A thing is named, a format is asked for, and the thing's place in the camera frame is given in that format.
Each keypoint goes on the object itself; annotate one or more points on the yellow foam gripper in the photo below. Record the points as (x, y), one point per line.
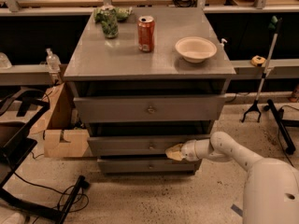
(189, 150)

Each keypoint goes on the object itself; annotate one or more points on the grey drawer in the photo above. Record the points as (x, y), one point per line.
(149, 108)
(147, 165)
(137, 145)

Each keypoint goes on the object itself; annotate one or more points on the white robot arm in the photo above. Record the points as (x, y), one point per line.
(271, 190)

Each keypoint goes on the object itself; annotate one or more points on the grey top drawer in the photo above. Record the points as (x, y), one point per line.
(149, 108)

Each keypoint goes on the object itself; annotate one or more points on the grey bottom drawer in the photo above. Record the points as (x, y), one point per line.
(147, 165)

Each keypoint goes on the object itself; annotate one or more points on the grey drawer cabinet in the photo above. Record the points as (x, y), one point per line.
(102, 67)

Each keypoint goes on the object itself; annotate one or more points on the white paper bowl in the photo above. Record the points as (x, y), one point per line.
(195, 49)

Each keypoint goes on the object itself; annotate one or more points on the cardboard box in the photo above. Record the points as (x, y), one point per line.
(60, 137)

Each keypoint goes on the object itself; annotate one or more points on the black chair base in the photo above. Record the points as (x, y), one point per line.
(283, 124)

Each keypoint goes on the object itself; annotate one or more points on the small white pump bottle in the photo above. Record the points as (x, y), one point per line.
(223, 42)

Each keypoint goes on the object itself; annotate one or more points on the orange soda can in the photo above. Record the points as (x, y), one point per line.
(145, 27)

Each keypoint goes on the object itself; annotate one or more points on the green soda can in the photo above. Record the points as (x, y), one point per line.
(109, 21)

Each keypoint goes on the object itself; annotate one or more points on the clear sanitizer bottle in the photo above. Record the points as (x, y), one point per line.
(53, 61)

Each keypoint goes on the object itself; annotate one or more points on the black metal stand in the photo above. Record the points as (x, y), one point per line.
(15, 146)

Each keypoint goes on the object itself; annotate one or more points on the reacher grabber tool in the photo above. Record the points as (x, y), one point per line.
(275, 25)

